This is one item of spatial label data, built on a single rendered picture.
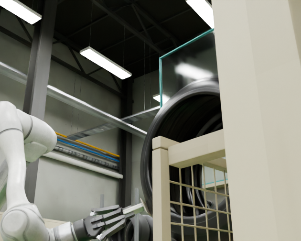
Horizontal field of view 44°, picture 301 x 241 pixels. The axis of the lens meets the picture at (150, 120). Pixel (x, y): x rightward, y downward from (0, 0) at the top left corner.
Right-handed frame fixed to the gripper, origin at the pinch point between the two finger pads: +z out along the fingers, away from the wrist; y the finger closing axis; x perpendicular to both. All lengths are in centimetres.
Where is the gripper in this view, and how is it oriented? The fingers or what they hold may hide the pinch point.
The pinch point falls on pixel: (133, 210)
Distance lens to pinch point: 129.9
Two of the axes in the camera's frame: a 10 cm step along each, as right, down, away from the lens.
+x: -1.2, -6.8, -7.2
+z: 9.3, -3.4, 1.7
